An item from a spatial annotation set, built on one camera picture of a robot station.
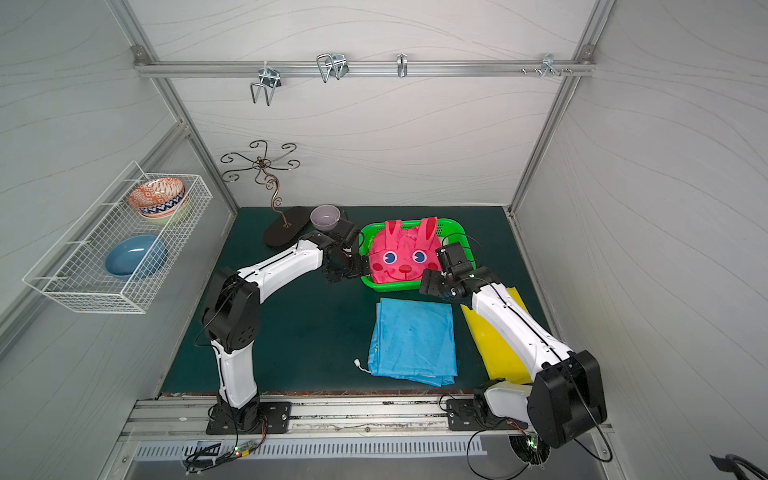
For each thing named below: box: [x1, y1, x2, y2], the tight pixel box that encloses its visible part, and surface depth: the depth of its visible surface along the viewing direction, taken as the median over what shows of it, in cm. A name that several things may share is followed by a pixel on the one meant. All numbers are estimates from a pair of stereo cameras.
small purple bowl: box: [309, 204, 341, 232], surface depth 114 cm
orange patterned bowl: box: [128, 177, 185, 218], surface depth 73 cm
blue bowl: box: [105, 234, 169, 281], surface depth 66 cm
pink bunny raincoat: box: [368, 217, 443, 284], surface depth 101 cm
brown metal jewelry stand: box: [220, 140, 310, 247], surface depth 97 cm
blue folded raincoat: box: [368, 298, 458, 387], surface depth 86 cm
